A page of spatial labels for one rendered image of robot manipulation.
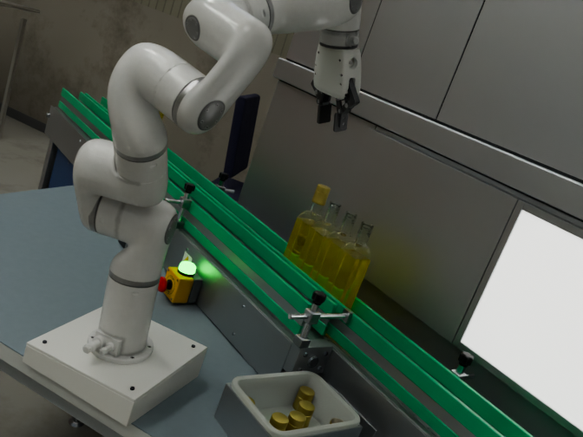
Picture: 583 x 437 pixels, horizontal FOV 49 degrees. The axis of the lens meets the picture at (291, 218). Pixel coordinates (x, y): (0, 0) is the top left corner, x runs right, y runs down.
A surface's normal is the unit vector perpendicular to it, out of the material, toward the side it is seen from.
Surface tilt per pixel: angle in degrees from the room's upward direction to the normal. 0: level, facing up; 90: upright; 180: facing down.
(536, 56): 90
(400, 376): 90
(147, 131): 70
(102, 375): 5
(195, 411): 0
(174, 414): 0
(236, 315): 90
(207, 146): 90
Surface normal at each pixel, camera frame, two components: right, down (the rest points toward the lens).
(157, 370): 0.25, -0.92
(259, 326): -0.76, -0.09
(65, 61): -0.37, 0.13
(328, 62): -0.80, 0.25
